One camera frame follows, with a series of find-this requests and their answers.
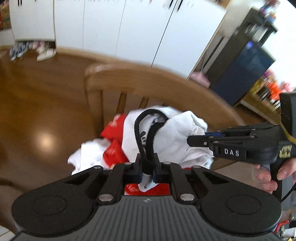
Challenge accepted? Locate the white shirt with black collar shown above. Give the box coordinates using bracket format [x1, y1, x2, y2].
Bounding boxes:
[67, 105, 215, 193]

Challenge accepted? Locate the person's right hand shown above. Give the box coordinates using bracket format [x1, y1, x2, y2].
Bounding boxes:
[252, 158, 296, 194]

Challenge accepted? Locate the red garment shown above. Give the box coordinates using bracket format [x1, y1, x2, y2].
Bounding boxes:
[100, 114, 170, 196]

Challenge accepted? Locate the wooden chair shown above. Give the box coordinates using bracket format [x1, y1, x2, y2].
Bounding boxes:
[84, 62, 245, 137]

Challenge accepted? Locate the dark blue shelf unit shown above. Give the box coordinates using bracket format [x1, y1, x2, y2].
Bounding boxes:
[206, 8, 278, 105]

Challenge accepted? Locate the white wardrobe cabinet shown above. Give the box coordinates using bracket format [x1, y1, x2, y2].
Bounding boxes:
[9, 1, 227, 77]

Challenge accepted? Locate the white shoe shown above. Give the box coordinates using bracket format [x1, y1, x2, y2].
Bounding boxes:
[37, 48, 57, 62]

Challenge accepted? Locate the black camera box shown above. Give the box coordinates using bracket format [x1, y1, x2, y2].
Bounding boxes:
[280, 92, 295, 140]

